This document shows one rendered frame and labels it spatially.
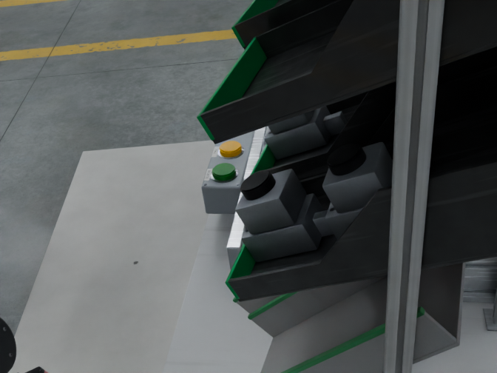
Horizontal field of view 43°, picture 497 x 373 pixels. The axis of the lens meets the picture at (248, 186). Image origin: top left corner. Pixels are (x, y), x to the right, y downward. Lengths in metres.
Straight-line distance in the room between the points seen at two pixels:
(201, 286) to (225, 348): 0.14
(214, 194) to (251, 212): 0.54
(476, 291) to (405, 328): 0.53
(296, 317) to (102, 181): 0.68
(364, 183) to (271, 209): 0.08
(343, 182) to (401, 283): 0.09
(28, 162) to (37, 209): 0.40
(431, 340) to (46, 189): 2.52
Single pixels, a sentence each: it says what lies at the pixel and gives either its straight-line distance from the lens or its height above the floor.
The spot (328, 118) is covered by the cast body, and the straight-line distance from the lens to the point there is 0.67.
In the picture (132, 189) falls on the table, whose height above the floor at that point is 0.86.
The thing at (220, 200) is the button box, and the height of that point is 0.93.
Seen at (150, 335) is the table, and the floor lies 0.86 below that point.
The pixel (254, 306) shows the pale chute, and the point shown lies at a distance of 0.77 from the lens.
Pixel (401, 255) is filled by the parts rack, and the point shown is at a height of 1.30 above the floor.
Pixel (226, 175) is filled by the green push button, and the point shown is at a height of 0.97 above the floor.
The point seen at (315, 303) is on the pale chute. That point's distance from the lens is 0.71.
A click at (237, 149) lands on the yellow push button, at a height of 0.97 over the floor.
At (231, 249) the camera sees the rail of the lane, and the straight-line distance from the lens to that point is 0.93.
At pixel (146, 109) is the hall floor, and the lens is 3.35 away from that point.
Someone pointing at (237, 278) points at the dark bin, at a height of 1.21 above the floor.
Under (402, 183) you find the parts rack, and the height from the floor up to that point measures 1.36.
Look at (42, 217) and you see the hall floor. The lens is 2.76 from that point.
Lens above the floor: 1.58
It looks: 37 degrees down
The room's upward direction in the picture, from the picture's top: 7 degrees counter-clockwise
